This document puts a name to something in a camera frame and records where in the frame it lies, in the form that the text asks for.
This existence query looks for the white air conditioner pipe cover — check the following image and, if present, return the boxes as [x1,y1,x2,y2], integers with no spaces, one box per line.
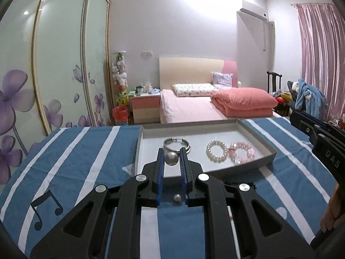
[262,21,276,52]

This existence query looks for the purple print pillow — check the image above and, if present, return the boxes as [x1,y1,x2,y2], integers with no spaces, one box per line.
[211,71,233,89]

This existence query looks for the white air conditioner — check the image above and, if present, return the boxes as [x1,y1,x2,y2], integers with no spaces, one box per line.
[240,0,269,22]

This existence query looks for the blue fleece garment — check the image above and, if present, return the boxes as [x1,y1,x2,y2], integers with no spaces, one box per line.
[293,78,329,119]

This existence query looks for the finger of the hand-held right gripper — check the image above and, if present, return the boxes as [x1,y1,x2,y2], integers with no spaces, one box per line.
[310,123,340,145]
[289,110,328,139]

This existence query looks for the blue white striped tablecloth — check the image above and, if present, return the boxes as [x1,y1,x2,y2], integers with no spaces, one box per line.
[0,117,345,259]

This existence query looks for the beige pink headboard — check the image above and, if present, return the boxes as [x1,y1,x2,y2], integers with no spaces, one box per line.
[159,57,238,91]

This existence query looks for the thin silver clasp bangle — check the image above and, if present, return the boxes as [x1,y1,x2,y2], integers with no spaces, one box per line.
[163,137,190,152]

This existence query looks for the red basket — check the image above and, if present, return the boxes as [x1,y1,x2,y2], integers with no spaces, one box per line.
[112,106,129,125]

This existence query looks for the grey shallow cardboard tray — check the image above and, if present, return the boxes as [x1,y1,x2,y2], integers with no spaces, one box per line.
[134,118,278,180]

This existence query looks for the small clear plastic bag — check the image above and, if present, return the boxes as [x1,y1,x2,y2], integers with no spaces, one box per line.
[121,163,137,175]

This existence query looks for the bed with pink sheet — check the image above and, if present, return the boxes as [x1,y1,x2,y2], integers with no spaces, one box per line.
[160,89,284,125]

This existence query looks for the white patterned pillow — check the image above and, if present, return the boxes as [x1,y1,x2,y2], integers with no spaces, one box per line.
[172,83,219,97]

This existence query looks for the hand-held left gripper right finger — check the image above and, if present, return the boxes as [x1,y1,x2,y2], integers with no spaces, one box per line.
[179,148,316,259]

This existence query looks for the person's right hand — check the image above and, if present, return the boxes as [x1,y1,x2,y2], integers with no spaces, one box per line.
[320,182,342,233]

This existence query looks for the pale pearl bracelet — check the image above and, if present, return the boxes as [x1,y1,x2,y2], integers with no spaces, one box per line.
[206,139,228,163]

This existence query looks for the flower print sliding wardrobe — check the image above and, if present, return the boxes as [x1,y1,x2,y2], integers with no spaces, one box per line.
[0,0,113,184]

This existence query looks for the pink curtain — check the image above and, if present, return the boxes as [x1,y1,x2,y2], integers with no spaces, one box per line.
[295,3,345,122]

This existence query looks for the pink and wood nightstand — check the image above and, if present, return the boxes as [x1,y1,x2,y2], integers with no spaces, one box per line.
[129,90,162,125]

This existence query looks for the red and yellow toys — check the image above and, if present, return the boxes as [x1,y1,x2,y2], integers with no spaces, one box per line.
[273,91,293,106]

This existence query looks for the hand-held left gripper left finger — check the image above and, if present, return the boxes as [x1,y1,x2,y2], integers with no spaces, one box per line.
[29,148,166,259]

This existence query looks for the pink bead crystal bracelet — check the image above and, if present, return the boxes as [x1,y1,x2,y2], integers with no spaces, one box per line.
[229,141,255,166]

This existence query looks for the clear tube of plush toys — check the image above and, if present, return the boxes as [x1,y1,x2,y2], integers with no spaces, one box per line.
[111,50,129,111]

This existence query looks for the dark red bead bracelet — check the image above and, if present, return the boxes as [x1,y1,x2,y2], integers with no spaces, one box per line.
[222,181,257,190]

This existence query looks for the dark wooden chair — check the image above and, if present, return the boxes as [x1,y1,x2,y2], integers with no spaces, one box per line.
[266,71,283,95]

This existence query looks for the folded pink quilt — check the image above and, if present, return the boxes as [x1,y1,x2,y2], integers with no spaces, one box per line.
[210,87,278,118]

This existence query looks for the silver cuff bangle with pearls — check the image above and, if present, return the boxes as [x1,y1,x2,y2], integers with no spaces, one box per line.
[164,142,192,204]

